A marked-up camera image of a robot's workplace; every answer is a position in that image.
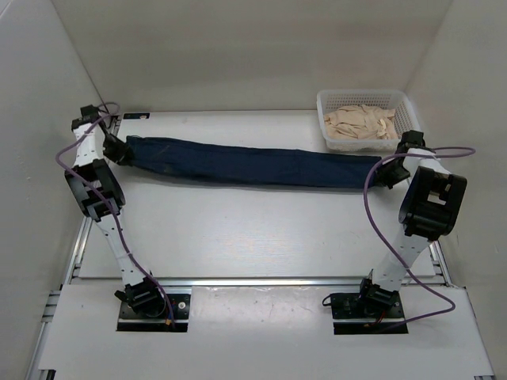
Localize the dark blue denim trousers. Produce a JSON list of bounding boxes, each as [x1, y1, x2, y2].
[[126, 136, 380, 189]]

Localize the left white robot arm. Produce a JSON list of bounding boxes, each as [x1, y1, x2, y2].
[[55, 105, 172, 319]]

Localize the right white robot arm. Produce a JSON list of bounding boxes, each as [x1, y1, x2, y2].
[[356, 131, 467, 317]]

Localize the small dark corner label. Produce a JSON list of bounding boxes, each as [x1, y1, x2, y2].
[[123, 112, 151, 120]]

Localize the white plastic basket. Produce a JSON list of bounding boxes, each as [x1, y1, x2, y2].
[[317, 89, 421, 153]]

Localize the beige crumpled garment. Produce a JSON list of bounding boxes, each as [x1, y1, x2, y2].
[[323, 104, 398, 141]]

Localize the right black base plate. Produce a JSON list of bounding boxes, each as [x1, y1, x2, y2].
[[328, 293, 408, 336]]

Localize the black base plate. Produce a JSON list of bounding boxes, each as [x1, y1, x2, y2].
[[116, 293, 191, 333], [328, 293, 408, 336]]

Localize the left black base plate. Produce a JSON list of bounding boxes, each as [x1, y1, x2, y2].
[[116, 293, 191, 333]]

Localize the aluminium rail frame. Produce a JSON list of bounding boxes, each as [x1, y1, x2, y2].
[[23, 114, 496, 380]]

